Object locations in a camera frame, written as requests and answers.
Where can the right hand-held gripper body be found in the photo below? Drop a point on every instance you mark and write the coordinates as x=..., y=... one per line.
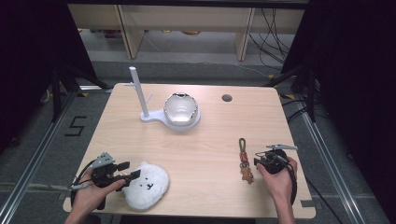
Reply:
x=274, y=161

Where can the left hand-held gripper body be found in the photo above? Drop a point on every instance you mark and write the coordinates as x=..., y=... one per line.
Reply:
x=104, y=174

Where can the white plush bear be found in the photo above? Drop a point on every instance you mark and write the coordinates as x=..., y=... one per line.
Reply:
x=146, y=188

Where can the white hanger stand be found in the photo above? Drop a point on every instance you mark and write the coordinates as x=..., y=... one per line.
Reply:
x=137, y=87

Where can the person's right hand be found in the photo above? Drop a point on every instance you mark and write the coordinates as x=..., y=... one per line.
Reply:
x=278, y=185

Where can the person's left hand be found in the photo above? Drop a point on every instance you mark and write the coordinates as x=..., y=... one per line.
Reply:
x=88, y=194

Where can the grey tape strip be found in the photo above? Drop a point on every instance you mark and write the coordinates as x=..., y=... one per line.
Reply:
x=308, y=203

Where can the round grey table grommet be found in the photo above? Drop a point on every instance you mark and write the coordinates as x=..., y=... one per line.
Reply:
x=227, y=98

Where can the black metal stand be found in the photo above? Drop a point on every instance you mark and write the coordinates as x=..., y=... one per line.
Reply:
x=310, y=93
x=56, y=93

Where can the yellow object under desk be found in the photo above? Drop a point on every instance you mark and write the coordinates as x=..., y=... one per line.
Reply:
x=190, y=32

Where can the aluminium floor rail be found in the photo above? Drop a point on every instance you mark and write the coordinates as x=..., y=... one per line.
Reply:
x=31, y=161
x=330, y=168

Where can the light wooden desk frame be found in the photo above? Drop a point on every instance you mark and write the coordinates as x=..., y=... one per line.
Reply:
x=130, y=40

